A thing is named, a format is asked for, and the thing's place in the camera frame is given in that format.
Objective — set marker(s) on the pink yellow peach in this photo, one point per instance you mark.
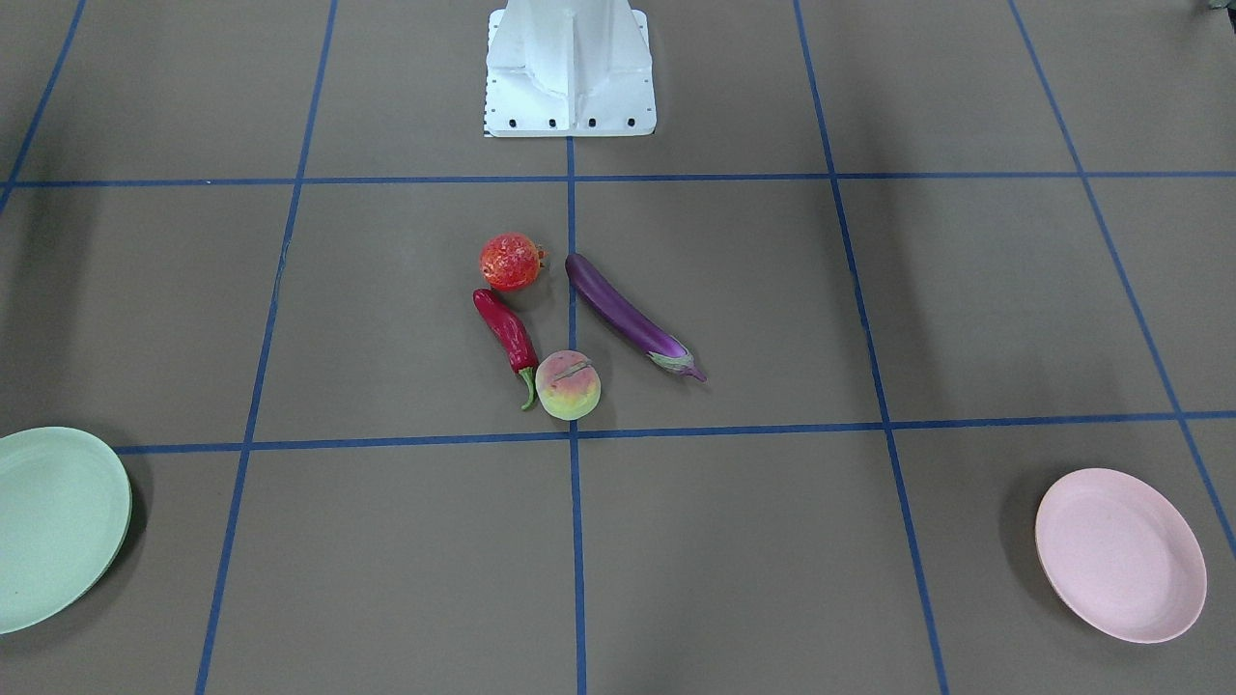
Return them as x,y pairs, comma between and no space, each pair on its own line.
568,385

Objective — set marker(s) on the red pomegranate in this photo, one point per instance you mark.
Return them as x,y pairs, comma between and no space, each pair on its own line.
510,262

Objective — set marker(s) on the purple eggplant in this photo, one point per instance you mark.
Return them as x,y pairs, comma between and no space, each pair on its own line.
663,349

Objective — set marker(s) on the red chili pepper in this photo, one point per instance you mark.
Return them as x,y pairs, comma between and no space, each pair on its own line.
513,337

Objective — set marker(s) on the pink plate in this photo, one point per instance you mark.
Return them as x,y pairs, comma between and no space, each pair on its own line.
1121,556

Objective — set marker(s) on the green plate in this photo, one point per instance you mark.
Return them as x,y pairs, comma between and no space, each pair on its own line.
66,503

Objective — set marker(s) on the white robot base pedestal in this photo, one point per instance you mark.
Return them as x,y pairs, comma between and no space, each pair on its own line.
569,69

